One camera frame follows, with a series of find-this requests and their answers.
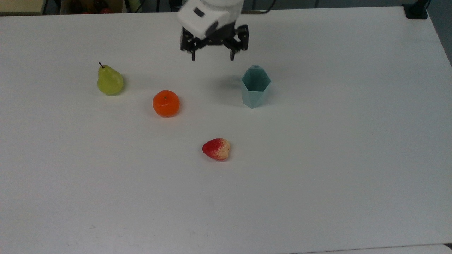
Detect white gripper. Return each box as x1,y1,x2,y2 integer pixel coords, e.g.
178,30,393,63
178,0,249,61

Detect teal hexagonal mug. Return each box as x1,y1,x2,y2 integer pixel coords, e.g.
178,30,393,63
241,65,272,109

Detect orange toy mandarin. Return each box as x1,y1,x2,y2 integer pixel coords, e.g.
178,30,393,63
152,90,180,118

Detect red and cream toy strawberry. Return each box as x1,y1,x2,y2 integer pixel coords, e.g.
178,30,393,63
202,138,231,161

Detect green toy pear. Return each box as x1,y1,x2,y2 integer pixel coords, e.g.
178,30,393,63
97,62,124,96

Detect cardboard box of toy fruit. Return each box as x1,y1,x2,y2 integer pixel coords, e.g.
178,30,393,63
60,0,128,15

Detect black table clamp stand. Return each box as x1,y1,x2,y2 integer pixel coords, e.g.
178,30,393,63
402,0,430,20

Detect black cable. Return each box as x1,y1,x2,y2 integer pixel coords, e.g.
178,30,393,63
247,0,278,14

